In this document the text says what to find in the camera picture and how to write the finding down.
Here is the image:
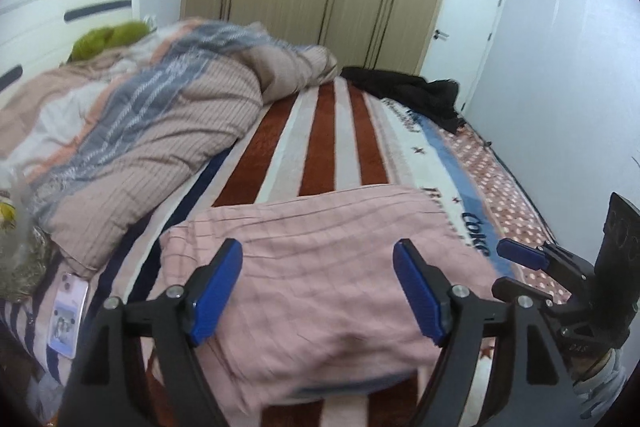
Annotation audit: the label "person's right forearm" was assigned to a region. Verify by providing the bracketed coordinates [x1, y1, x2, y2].
[570, 352, 633, 423]

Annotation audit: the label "black clothes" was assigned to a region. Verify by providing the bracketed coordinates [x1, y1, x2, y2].
[340, 66, 468, 135]

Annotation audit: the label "striped dotted printed blanket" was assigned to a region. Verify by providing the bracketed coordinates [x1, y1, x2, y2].
[0, 77, 561, 427]

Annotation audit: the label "green plush toy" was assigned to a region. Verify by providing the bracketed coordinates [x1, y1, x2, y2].
[67, 21, 151, 62]

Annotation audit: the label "person's right hand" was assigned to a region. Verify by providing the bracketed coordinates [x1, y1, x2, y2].
[567, 347, 626, 380]

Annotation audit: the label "clear plastic bag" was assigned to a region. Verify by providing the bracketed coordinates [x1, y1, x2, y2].
[0, 172, 56, 303]

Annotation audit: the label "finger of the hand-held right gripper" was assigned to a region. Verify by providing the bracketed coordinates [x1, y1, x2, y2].
[491, 277, 569, 315]
[496, 238, 597, 280]

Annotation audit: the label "white headboard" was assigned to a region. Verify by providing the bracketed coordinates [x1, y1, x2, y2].
[0, 0, 141, 82]

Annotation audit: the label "white door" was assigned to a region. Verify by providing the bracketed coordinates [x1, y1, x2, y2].
[419, 0, 508, 112]

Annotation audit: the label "pink striped comforter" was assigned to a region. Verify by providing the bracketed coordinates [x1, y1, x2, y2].
[0, 19, 341, 280]

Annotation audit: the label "pink plaid pants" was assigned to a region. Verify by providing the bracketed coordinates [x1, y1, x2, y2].
[159, 184, 501, 415]

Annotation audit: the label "phone in printed case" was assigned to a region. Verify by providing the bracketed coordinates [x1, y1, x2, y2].
[47, 272, 90, 358]

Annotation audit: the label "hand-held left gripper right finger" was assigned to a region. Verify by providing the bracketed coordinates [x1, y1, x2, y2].
[392, 238, 586, 427]

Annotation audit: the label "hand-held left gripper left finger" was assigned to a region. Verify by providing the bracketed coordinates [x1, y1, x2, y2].
[57, 237, 244, 427]

